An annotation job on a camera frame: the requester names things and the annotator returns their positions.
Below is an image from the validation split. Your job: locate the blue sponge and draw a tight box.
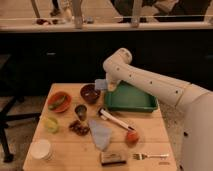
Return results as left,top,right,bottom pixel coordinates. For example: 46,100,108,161
95,79,108,90

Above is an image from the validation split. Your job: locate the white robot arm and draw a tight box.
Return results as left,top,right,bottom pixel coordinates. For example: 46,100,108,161
103,48,213,171

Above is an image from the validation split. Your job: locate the green plastic tray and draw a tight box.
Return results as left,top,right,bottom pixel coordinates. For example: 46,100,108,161
104,81,158,113

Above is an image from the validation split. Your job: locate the dark red bowl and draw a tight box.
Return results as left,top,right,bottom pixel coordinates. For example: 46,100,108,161
80,84,101,104

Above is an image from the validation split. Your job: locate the small metal cup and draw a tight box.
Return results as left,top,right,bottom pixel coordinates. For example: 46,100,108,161
75,105,87,121

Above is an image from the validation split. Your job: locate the green cucumber piece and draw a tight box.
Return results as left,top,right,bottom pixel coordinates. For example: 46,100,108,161
48,96,66,110

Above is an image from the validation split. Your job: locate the light blue cloth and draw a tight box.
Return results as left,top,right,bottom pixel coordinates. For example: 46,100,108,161
88,120,112,151

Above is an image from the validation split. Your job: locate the dark red grape bunch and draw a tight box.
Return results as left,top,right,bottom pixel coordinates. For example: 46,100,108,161
69,120,90,136

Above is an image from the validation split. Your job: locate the orange bowl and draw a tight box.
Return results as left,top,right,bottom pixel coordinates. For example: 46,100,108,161
47,91,71,113

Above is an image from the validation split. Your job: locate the red tomato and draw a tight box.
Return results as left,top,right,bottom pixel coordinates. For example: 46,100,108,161
125,131,139,144

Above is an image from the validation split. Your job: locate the silver fork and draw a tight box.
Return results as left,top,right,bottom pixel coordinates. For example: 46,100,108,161
132,153,169,160

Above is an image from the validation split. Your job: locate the white round container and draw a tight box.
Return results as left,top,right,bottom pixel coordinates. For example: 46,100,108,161
30,139,52,160

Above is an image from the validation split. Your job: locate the black chair base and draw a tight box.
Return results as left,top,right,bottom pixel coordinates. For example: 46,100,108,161
0,57,40,163

